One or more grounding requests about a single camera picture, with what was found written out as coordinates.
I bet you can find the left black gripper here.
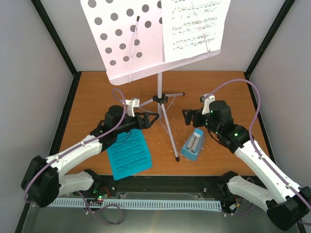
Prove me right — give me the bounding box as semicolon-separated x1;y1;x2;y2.
115;112;160;134

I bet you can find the blue sheet music page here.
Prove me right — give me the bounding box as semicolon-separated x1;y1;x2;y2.
106;129;152;181

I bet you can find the blue metronome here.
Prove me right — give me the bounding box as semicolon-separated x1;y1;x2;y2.
180;128;205;161

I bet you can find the white sheet music page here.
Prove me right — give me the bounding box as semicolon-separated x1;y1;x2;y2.
161;0;231;63

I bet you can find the white perforated music stand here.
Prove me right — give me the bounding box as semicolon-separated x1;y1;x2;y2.
80;0;231;163

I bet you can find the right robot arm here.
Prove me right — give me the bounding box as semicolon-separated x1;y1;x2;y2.
182;100;311;231

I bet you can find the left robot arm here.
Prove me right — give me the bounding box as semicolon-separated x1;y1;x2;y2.
21;105;159;207

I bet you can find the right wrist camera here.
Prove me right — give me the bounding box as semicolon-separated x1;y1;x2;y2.
200;93;215;115

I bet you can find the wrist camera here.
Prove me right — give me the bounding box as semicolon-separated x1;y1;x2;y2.
122;98;140;117
200;93;215;115

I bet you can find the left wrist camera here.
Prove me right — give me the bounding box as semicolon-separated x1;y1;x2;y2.
122;98;140;117

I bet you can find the black aluminium frame rail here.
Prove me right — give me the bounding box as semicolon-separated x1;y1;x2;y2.
31;175;291;202

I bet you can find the light blue cable duct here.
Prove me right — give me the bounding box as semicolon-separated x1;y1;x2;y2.
52;197;223;212

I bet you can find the metal base plate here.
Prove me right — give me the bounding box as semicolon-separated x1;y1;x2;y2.
21;193;279;233

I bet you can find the right black corner post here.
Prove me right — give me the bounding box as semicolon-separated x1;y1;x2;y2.
244;0;297;76

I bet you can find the black corner post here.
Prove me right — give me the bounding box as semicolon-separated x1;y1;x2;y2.
30;0;82;90
244;0;297;76

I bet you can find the left black corner post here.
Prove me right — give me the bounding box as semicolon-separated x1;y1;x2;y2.
30;0;82;90

